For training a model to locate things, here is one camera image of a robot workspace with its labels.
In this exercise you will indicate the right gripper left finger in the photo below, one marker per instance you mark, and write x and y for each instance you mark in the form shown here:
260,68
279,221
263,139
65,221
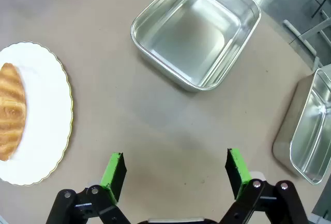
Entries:
113,177

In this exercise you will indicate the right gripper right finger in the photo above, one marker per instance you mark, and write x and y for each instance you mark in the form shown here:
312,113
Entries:
238,172

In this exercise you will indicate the white scalloped gold-rimmed plate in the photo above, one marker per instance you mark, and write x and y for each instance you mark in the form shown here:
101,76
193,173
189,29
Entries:
44,105

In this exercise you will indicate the rectangular steel container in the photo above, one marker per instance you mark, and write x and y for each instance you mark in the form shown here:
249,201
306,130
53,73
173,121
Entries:
186,40
310,131

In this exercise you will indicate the golden brown croissant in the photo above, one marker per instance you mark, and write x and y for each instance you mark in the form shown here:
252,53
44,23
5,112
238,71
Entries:
10,110

